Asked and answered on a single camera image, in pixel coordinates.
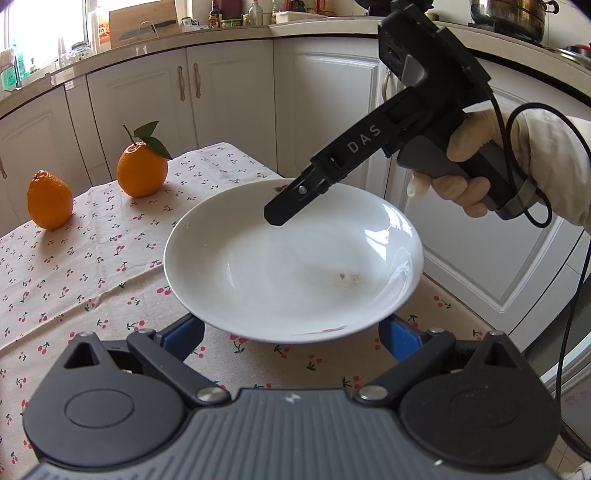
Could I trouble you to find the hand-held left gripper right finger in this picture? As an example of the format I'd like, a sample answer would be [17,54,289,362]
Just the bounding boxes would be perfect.
[353,316,529,408]

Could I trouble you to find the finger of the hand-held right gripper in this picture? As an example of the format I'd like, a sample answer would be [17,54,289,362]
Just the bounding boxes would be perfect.
[264,168,343,227]

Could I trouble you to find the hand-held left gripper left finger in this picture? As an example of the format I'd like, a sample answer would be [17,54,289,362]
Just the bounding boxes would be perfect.
[51,314,232,408]

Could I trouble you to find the stained white fruit print plate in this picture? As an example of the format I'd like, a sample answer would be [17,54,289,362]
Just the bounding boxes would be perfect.
[163,178,425,345]

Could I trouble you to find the person's right forearm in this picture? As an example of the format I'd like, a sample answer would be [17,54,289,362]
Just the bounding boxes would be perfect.
[505,108,591,228]

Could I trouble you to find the person's right hand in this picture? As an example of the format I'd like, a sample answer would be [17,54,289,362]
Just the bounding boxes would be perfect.
[406,108,502,218]

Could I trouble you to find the beige cherry print tablecloth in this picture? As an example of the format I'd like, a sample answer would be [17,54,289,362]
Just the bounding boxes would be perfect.
[0,265,500,468]

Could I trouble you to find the white cherry print tablecloth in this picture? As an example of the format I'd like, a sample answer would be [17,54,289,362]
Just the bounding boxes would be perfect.
[0,140,283,352]

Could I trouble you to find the stainless steel pot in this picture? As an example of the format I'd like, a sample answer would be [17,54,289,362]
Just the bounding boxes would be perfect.
[470,0,558,43]

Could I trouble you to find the white condiment tray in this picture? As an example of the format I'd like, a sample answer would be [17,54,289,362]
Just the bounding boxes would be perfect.
[272,10,315,24]

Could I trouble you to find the orange with green leaf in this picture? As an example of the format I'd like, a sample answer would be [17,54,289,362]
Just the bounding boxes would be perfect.
[116,120,173,199]

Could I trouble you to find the pointed orange without leaf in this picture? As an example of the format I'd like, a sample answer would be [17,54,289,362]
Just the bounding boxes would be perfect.
[26,170,75,230]

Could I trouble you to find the beige kitchen countertop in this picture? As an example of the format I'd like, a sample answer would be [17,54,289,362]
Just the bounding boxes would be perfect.
[0,17,591,118]

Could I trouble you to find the wooden cutting board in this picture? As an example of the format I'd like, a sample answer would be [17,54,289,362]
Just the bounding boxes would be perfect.
[109,0,179,48]

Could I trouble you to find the glass jars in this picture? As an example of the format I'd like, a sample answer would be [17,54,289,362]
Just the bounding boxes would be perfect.
[59,41,94,66]

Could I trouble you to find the kitchen window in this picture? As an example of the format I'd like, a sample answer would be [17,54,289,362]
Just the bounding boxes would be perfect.
[0,0,94,52]

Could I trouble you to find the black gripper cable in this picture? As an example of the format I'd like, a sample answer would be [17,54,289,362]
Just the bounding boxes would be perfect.
[488,83,591,403]

